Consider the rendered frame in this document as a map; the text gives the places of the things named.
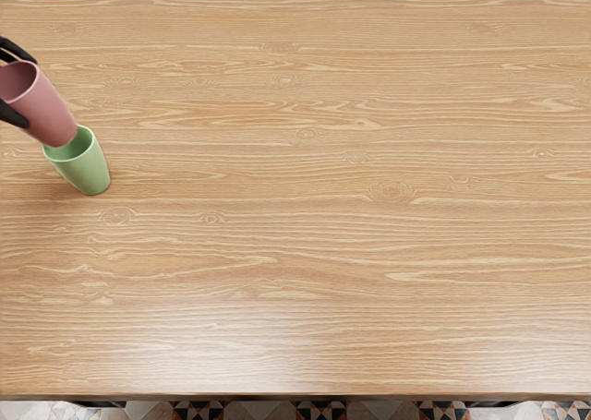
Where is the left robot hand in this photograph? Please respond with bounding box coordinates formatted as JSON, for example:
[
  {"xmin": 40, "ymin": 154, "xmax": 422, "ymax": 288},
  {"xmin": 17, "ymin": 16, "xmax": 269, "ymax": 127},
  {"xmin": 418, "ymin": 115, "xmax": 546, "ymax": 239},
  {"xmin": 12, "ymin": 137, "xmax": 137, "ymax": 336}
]
[{"xmin": 0, "ymin": 35, "xmax": 38, "ymax": 130}]

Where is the pink cup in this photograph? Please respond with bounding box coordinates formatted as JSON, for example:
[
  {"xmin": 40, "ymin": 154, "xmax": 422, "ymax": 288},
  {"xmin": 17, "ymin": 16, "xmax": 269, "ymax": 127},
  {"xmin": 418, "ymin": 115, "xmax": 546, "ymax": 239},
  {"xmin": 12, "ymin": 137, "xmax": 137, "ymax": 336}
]
[{"xmin": 0, "ymin": 60, "xmax": 78, "ymax": 149}]

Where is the green cup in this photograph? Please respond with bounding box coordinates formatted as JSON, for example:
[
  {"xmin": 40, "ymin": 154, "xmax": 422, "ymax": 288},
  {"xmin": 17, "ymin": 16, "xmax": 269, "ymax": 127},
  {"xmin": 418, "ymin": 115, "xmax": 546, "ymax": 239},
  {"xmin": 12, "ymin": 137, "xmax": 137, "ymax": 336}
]
[{"xmin": 42, "ymin": 124, "xmax": 112, "ymax": 197}]

